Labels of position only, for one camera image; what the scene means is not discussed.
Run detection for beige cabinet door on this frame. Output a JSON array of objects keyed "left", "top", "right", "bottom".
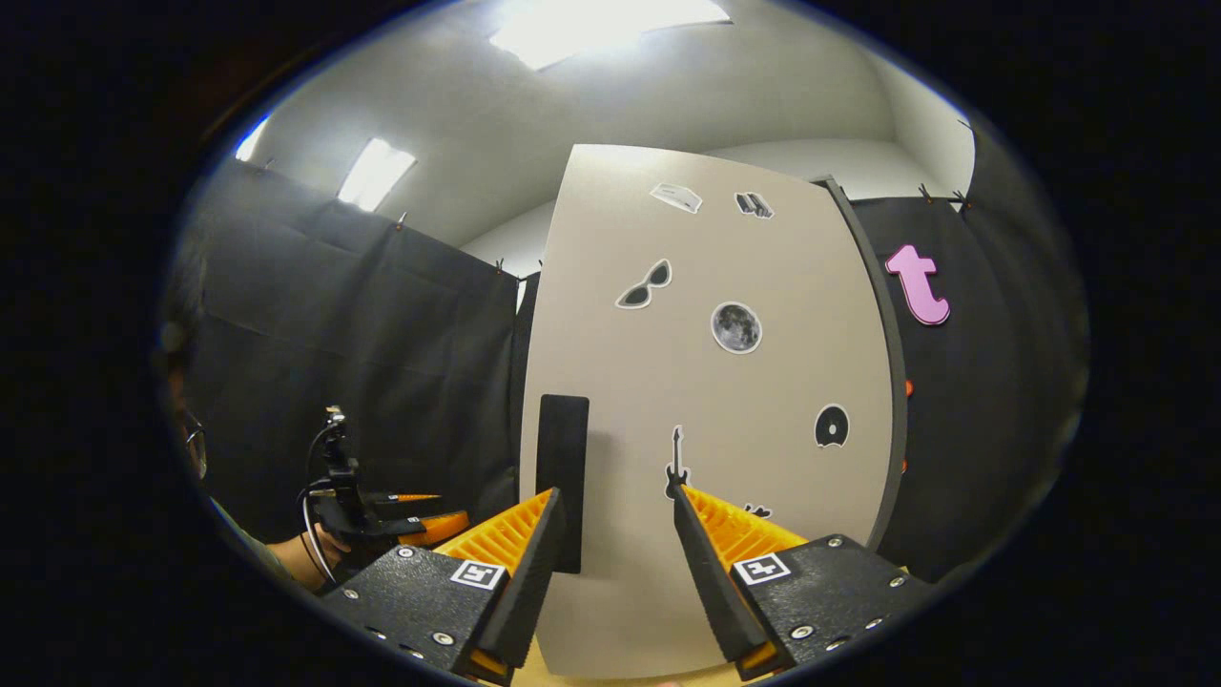
[{"left": 518, "top": 143, "right": 898, "bottom": 680}]

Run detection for dark grey cabinet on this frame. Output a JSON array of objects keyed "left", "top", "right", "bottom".
[{"left": 820, "top": 177, "right": 909, "bottom": 578}]

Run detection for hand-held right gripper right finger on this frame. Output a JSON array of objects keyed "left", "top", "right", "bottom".
[{"left": 673, "top": 484, "right": 936, "bottom": 680}]

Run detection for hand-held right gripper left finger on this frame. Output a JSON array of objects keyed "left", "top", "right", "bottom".
[{"left": 320, "top": 487, "right": 566, "bottom": 686}]

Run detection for black backdrop cloth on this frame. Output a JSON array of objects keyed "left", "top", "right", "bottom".
[{"left": 162, "top": 114, "right": 1088, "bottom": 583}]

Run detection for person's glasses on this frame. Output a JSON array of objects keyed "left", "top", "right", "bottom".
[{"left": 184, "top": 410, "right": 211, "bottom": 481}]

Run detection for large ceiling light panel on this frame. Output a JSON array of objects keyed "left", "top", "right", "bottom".
[{"left": 488, "top": 0, "right": 734, "bottom": 73}]

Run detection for small ceiling light panel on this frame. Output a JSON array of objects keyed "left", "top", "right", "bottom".
[{"left": 336, "top": 136, "right": 418, "bottom": 213}]

